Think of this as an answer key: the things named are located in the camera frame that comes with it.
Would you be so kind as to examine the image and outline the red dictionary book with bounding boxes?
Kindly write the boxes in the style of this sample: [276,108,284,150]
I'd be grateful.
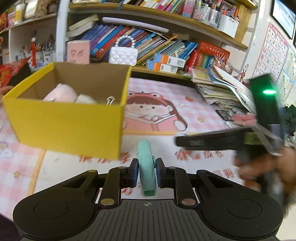
[198,41,230,60]

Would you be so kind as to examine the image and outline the silver binder clip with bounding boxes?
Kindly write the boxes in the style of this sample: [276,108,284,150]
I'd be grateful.
[106,96,115,105]

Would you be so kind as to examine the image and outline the wooden bookshelf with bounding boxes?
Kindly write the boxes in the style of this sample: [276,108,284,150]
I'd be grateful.
[56,1,255,73]

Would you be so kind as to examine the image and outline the upper orange blue box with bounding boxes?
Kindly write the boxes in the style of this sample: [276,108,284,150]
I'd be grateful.
[154,53,185,68]

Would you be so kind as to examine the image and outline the white quilted pearl handbag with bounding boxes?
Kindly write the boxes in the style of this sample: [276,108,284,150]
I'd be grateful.
[108,35,138,66]

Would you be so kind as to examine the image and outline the pink glove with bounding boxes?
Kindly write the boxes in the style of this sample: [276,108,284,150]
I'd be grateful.
[231,113,257,126]

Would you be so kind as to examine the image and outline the yellow cardboard box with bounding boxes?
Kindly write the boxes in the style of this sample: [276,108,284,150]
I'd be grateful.
[3,62,132,160]

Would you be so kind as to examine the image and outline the light pink plush toy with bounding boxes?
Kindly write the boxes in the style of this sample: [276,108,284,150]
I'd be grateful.
[43,83,78,102]

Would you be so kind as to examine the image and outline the lower orange blue box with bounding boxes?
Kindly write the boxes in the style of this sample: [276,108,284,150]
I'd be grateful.
[146,60,178,74]

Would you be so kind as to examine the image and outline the cream foam cube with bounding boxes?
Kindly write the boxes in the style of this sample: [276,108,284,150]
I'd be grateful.
[75,94,97,104]

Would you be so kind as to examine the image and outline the mint green clip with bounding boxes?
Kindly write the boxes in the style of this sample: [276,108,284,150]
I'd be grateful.
[137,140,157,197]

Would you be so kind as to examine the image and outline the stack of papers and magazines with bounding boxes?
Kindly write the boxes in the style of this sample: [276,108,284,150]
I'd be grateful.
[189,66,256,114]

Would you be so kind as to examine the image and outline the operator's right hand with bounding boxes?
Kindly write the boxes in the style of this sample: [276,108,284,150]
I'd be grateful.
[234,146,295,211]

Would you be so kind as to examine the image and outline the orange blue box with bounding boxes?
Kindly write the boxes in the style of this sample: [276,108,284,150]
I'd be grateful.
[146,60,178,74]
[154,53,185,68]

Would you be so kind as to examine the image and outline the alphabet wall poster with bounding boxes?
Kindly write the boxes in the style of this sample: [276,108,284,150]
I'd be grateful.
[252,22,289,82]

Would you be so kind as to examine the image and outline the pink sticker cylinder holder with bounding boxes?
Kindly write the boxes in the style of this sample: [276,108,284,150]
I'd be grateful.
[66,40,90,64]

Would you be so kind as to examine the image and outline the row of leaning books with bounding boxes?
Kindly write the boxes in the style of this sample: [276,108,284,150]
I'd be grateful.
[80,24,199,65]

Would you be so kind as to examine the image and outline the child's hand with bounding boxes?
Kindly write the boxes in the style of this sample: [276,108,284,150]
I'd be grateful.
[0,86,14,100]

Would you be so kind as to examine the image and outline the pink checkered table mat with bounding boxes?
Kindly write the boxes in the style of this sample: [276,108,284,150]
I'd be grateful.
[1,78,243,218]

